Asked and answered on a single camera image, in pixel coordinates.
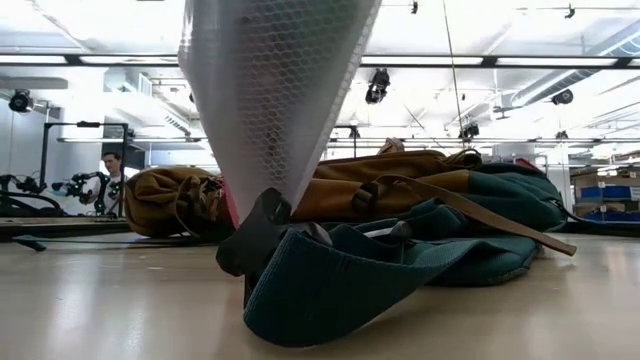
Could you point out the tan and green backpack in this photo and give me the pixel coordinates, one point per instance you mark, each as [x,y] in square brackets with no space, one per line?
[400,210]

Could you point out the white mesh pouch pink trim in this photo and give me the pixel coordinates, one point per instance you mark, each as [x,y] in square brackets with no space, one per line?
[280,100]

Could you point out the black background robot arm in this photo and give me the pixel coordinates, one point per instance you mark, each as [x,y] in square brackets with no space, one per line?
[20,192]
[85,190]

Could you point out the person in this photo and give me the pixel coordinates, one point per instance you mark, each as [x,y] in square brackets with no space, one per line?
[112,180]

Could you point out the black metal stand frame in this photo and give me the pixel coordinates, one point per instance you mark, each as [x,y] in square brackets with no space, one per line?
[84,124]
[345,127]

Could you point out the black ceiling camera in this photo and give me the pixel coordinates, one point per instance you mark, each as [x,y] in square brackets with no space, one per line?
[470,131]
[562,97]
[378,85]
[20,101]

